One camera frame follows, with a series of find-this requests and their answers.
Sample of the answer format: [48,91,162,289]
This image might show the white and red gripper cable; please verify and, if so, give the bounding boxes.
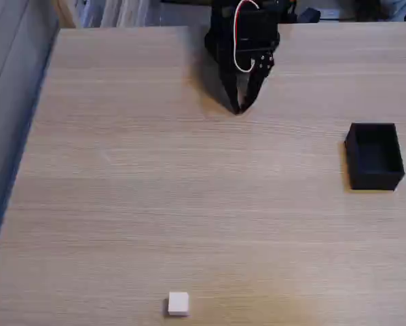
[233,0,260,73]

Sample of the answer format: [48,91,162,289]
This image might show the black open box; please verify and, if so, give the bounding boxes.
[344,122,406,192]

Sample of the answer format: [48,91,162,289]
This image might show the white block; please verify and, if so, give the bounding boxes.
[167,291,191,318]

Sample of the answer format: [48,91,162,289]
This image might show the light wooden beam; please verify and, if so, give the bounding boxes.
[51,0,77,29]

